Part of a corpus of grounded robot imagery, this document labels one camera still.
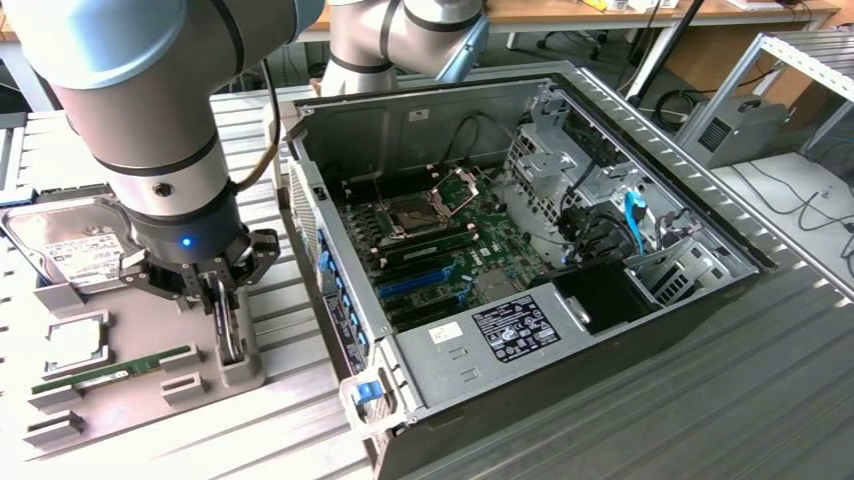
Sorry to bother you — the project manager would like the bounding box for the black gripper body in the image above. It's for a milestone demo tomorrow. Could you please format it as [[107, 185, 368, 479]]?
[[123, 192, 252, 274]]

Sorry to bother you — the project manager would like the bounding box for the green graphics card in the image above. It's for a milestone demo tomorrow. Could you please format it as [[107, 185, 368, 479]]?
[[211, 269, 248, 365]]

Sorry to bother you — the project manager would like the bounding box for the grey parts rack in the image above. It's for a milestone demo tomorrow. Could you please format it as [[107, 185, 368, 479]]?
[[19, 269, 270, 462]]

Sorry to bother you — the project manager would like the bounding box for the silver hard disk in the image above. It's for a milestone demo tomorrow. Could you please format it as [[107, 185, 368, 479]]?
[[0, 194, 153, 296]]

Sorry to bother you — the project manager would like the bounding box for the silver CPU chip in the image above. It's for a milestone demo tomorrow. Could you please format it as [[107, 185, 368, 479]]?
[[45, 322, 110, 372]]

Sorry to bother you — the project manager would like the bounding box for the loose green RAM stick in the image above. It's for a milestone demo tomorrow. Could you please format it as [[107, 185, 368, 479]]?
[[30, 344, 193, 396]]

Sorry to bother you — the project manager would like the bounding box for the blue expansion slot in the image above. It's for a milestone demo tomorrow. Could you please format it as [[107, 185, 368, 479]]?
[[377, 269, 450, 299]]

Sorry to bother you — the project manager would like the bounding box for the CPU socket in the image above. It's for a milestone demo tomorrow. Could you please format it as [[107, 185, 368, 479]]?
[[384, 197, 442, 235]]

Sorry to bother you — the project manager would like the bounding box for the installed RAM stick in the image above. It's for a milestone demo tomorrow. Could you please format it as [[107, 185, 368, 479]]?
[[381, 230, 473, 265]]

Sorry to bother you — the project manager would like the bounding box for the blue disk caddy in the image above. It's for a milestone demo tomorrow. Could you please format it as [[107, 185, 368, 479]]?
[[0, 177, 115, 221]]

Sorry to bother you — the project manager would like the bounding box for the metal socket cover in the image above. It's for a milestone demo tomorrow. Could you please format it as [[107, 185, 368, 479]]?
[[430, 167, 484, 220]]

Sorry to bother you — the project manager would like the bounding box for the green motherboard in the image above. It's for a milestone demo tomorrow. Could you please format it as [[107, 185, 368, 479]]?
[[333, 164, 569, 334]]

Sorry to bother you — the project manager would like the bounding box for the silver power supply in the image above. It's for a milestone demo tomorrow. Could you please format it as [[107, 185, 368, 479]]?
[[390, 285, 593, 411]]

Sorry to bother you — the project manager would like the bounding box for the silver disk bay cage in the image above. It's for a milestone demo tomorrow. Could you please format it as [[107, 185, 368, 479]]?
[[500, 122, 646, 246]]

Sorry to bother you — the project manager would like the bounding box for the open black PC case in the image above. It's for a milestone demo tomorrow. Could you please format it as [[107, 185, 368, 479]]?
[[262, 59, 783, 480]]

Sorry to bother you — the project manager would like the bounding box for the black office chair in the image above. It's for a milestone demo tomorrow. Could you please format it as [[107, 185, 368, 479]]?
[[537, 29, 610, 61]]

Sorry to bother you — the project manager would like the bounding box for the perforated silver disk bay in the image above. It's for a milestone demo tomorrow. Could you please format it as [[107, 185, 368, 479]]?
[[624, 234, 763, 309]]

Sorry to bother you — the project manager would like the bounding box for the wooden top office desk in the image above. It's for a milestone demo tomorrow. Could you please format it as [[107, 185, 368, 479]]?
[[293, 0, 844, 96]]

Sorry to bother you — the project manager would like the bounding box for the black stand pole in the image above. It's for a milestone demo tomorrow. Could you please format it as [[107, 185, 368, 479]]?
[[624, 0, 708, 104]]

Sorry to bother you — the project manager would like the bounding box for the grey metal equipment box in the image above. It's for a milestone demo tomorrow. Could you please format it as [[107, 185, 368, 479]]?
[[693, 97, 795, 170]]

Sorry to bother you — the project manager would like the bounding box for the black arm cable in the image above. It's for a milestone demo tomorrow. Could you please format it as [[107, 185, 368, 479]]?
[[230, 57, 286, 194]]

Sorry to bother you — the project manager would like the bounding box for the black looped wire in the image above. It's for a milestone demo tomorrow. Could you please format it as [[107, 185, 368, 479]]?
[[448, 113, 520, 164]]

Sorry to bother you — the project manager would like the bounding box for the blue disk wire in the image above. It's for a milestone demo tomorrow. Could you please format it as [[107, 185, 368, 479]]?
[[624, 189, 654, 260]]

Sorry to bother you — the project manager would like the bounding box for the aluminium frame shelf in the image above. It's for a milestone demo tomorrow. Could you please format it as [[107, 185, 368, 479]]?
[[673, 27, 854, 156]]

